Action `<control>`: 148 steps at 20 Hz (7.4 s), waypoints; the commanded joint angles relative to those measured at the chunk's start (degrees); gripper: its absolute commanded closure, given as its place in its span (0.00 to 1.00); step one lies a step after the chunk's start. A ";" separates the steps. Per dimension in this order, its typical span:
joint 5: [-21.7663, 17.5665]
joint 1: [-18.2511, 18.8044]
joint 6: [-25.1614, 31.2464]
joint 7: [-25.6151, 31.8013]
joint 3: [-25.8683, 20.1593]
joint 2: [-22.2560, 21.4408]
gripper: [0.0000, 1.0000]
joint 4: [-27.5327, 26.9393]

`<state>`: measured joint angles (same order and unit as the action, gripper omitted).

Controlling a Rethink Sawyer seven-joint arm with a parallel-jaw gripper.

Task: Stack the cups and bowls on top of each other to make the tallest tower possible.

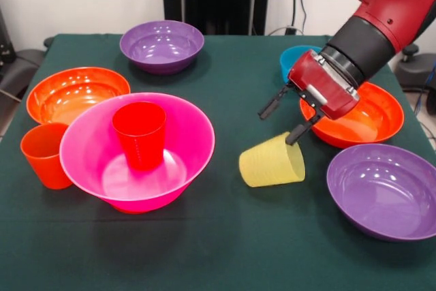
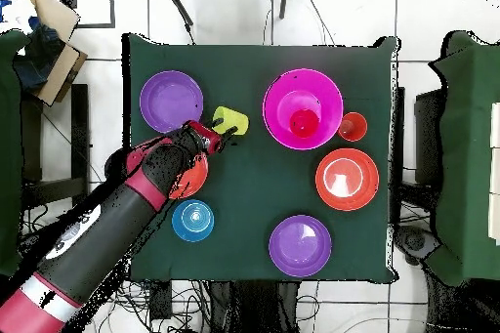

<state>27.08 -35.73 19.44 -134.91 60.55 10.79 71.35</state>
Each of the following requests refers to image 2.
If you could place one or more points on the yellow cup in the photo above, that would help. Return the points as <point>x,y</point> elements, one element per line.
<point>234,119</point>

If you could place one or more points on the large orange bowl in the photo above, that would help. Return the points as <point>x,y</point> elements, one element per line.
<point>195,178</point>
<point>345,178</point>

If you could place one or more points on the large pink bowl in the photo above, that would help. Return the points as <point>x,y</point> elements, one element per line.
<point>281,91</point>

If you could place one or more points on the red cup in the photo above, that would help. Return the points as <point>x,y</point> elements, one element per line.
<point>304,124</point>

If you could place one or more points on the blue bowl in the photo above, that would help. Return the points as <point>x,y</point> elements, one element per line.
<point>193,220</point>

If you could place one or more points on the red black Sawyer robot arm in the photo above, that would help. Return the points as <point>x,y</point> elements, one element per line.
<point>117,223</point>

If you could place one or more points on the stack of white boxes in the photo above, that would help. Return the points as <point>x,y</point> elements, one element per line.
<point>496,173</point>

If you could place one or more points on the purple bowl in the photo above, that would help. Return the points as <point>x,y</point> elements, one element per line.
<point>172,102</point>
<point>300,247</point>

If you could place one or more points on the dark green tablecloth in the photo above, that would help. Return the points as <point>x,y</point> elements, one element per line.
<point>254,176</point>

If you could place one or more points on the black tripod leg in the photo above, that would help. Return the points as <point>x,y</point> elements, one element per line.
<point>284,1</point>
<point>181,7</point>

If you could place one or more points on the orange cup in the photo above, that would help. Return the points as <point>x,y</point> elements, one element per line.
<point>351,126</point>

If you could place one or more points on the black bench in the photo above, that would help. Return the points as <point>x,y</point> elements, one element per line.
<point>80,114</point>

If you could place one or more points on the cardboard box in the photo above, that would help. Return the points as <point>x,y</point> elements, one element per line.
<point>66,67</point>

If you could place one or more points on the black power adapter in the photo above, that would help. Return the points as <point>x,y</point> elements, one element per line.
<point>161,301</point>

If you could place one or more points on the dark blue cloth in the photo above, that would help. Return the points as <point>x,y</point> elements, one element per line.
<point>39,59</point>

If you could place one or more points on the black side stand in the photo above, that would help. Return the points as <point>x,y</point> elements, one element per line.
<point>427,133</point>

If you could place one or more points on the green covered side table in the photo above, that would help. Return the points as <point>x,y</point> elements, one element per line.
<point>8,153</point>
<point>465,153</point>

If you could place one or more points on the dark floor frame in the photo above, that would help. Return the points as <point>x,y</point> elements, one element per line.
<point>112,5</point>

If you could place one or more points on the black pedestal leg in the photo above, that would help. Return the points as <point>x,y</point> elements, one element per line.
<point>414,241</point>

